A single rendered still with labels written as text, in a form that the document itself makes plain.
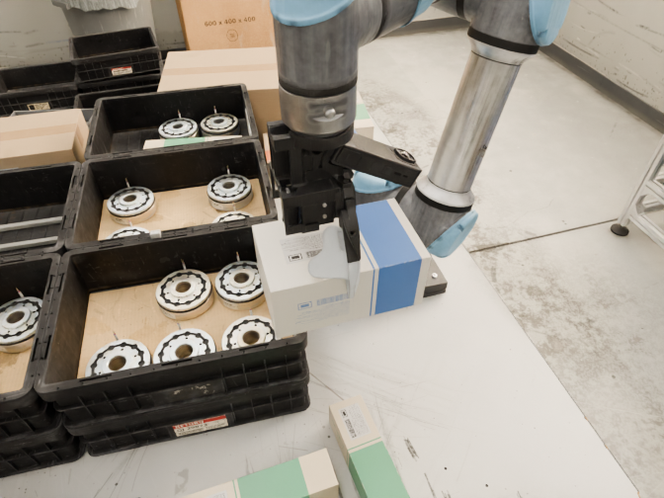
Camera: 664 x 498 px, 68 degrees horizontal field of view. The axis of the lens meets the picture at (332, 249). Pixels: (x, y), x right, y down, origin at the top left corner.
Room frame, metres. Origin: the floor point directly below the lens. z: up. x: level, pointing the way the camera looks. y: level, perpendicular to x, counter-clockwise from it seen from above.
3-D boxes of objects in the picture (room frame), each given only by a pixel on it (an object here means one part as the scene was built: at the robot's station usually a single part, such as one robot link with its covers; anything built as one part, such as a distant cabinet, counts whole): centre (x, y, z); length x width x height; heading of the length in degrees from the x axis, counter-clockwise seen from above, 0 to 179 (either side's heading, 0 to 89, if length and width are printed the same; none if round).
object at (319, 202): (0.44, 0.02, 1.25); 0.09 x 0.08 x 0.12; 107
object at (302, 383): (0.54, 0.26, 0.76); 0.40 x 0.30 x 0.12; 103
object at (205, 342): (0.47, 0.25, 0.86); 0.10 x 0.10 x 0.01
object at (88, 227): (0.83, 0.33, 0.87); 0.40 x 0.30 x 0.11; 103
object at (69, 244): (0.83, 0.33, 0.92); 0.40 x 0.30 x 0.02; 103
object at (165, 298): (0.61, 0.28, 0.86); 0.10 x 0.10 x 0.01
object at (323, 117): (0.44, 0.01, 1.33); 0.08 x 0.08 x 0.05
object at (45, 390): (0.54, 0.26, 0.92); 0.40 x 0.30 x 0.02; 103
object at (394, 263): (0.45, -0.01, 1.09); 0.20 x 0.12 x 0.09; 107
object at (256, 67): (1.47, 0.32, 0.80); 0.40 x 0.30 x 0.20; 97
